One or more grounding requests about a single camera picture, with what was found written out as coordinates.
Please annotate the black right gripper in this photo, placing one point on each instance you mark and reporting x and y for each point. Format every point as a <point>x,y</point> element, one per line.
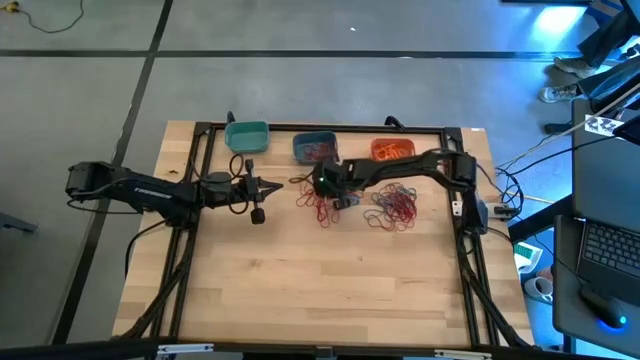
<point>337,180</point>

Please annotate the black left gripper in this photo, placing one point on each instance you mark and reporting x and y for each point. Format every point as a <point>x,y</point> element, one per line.
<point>247,187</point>

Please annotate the red rubber band bunch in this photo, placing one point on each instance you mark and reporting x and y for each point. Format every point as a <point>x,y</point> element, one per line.
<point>320,149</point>

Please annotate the orange plastic basket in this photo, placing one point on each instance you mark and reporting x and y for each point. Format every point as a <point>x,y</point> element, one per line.
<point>376,150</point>

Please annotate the orange rubber band bunch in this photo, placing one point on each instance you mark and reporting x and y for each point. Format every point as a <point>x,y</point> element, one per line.
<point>392,150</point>

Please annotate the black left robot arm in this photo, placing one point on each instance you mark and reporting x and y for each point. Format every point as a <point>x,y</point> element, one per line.
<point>150,192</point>

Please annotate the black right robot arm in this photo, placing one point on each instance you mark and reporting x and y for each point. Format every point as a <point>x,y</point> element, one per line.
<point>400,167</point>

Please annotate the teal plastic basket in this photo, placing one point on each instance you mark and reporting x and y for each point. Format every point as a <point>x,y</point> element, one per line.
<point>245,137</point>

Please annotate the blue plastic basket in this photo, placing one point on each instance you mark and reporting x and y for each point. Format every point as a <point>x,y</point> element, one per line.
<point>299,137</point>

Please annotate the black clamp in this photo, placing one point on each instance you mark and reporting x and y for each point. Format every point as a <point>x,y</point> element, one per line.
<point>230,117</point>
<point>395,121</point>

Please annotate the white power adapter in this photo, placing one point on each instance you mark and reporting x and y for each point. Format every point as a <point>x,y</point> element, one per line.
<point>500,211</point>

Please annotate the green white box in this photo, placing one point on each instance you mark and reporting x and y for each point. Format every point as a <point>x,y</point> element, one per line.
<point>527,255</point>

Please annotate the white mug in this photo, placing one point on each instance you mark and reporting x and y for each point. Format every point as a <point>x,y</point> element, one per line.
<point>537,289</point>

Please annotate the person's shoe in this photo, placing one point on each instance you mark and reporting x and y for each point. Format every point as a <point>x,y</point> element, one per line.
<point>575,66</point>
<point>556,93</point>

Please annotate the black support beam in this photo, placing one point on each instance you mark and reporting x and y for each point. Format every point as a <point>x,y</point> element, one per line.
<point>75,351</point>

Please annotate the grey furniture foot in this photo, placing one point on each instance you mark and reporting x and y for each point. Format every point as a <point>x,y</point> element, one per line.
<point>15,222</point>

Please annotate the grey desk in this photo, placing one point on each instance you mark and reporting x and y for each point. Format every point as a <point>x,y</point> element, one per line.
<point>600,190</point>

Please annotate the white marker tag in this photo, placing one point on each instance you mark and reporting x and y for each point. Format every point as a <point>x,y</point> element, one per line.
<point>602,125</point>

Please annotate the black laptop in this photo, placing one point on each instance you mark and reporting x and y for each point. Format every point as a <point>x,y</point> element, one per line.
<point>612,250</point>

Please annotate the person's leg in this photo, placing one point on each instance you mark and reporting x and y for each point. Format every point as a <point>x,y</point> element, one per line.
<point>607,37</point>
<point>612,80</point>

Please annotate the black computer mouse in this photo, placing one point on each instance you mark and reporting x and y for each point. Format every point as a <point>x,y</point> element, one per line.
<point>602,306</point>

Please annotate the yellow plug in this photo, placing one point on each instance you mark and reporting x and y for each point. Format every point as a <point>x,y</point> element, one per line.
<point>9,6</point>

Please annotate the black aluminium table frame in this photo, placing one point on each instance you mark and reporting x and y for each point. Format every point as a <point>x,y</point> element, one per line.
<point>280,127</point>

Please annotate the white metal bracket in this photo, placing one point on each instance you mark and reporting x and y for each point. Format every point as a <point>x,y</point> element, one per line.
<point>457,209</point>

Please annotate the silver bracket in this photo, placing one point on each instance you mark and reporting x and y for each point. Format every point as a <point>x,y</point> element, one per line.
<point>185,348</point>
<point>462,355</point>

